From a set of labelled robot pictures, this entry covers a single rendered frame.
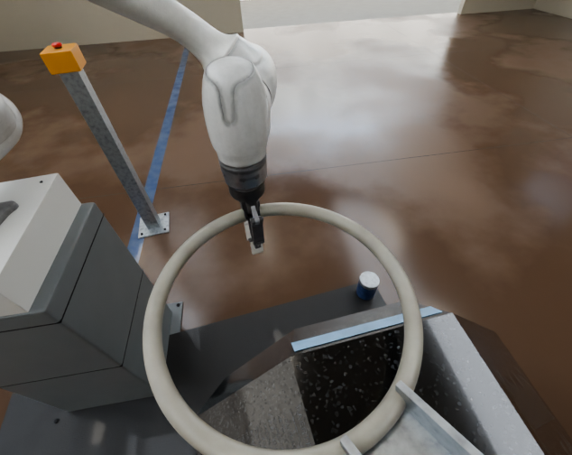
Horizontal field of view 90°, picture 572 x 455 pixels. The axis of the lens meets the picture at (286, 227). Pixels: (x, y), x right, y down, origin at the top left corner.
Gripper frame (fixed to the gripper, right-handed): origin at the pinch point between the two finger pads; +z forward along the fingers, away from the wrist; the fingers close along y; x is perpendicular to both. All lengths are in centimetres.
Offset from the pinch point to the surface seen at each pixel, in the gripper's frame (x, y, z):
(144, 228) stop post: -55, -105, 93
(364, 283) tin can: 54, -6, 71
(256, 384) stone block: -9.4, 31.1, 6.2
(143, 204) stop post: -47, -104, 71
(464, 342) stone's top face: 30, 40, -2
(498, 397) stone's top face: 28, 49, -3
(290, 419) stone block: -5.3, 39.5, 0.8
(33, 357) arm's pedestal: -68, -3, 30
